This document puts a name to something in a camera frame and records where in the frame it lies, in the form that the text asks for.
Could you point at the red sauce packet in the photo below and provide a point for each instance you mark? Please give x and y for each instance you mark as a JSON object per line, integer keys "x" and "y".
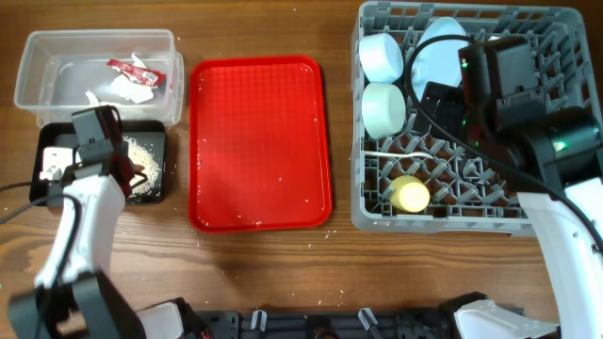
{"x": 140, "y": 75}

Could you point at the white tissue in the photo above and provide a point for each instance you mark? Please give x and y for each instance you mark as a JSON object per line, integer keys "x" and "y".
{"x": 129, "y": 89}

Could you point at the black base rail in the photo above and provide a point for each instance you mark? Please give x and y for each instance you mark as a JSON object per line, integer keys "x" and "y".
{"x": 407, "y": 324}

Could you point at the grey dishwasher rack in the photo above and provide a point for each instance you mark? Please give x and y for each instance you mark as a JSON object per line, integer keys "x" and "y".
{"x": 466, "y": 195}

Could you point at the black waste tray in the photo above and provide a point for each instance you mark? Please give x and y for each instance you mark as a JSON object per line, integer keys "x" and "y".
{"x": 153, "y": 133}

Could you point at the clear plastic storage box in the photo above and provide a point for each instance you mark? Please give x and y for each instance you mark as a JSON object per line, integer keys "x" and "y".
{"x": 63, "y": 71}

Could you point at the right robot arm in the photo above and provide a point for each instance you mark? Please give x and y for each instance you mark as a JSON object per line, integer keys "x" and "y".
{"x": 552, "y": 161}

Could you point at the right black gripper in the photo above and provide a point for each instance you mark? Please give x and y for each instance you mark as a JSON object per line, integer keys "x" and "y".
{"x": 450, "y": 100}

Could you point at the red plastic tray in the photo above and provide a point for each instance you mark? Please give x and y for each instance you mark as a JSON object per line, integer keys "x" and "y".
{"x": 258, "y": 145}

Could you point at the light blue bowl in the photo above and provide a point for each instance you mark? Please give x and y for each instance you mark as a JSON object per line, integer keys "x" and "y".
{"x": 380, "y": 58}

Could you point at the pile of white rice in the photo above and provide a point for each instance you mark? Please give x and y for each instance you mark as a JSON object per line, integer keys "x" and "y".
{"x": 147, "y": 169}

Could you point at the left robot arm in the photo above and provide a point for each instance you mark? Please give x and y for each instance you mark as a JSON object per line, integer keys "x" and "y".
{"x": 93, "y": 191}

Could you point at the light blue plate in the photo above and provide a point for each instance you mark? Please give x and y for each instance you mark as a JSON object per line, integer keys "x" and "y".
{"x": 439, "y": 62}

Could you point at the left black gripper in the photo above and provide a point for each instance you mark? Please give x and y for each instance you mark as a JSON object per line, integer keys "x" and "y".
{"x": 126, "y": 146}

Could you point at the white plastic spoon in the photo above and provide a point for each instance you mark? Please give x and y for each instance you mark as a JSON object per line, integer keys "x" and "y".
{"x": 399, "y": 155}

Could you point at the yellow plastic cup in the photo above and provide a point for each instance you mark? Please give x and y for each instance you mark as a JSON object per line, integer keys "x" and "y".
{"x": 409, "y": 194}

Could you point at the pale green rice bowl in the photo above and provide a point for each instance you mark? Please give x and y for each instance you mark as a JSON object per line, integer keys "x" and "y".
{"x": 383, "y": 110}

